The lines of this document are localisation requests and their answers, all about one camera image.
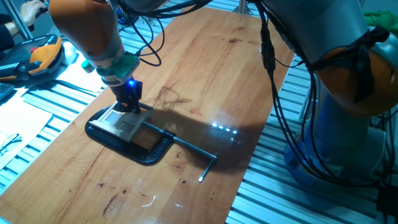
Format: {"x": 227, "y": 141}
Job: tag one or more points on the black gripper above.
{"x": 127, "y": 91}

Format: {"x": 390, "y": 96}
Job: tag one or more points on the wooden sash with translucent pane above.
{"x": 112, "y": 117}
{"x": 127, "y": 126}

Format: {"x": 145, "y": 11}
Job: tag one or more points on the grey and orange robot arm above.
{"x": 87, "y": 28}

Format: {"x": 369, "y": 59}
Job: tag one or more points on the forearm in black sleeve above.
{"x": 6, "y": 37}

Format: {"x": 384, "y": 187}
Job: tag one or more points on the person's hand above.
{"x": 31, "y": 11}

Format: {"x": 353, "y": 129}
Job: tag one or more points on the black metal C-clamp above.
{"x": 124, "y": 147}

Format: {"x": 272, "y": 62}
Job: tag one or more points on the white paper sheet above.
{"x": 77, "y": 77}
{"x": 25, "y": 121}

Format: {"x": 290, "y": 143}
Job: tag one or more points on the glossy brown wooden board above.
{"x": 186, "y": 77}

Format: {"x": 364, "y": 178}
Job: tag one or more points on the white rounded mouse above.
{"x": 69, "y": 53}

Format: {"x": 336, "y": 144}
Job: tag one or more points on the orange and black teach pendant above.
{"x": 43, "y": 56}

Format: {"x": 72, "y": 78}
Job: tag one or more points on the thin-rimmed eyeglasses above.
{"x": 12, "y": 139}

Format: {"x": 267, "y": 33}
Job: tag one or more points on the black computer keyboard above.
{"x": 5, "y": 91}

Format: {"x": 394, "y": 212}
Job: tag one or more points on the green cloth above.
{"x": 382, "y": 20}

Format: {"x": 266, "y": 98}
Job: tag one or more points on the miniature wooden window frame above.
{"x": 109, "y": 130}

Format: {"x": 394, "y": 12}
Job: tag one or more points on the aluminium frame post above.
{"x": 14, "y": 18}
{"x": 244, "y": 5}

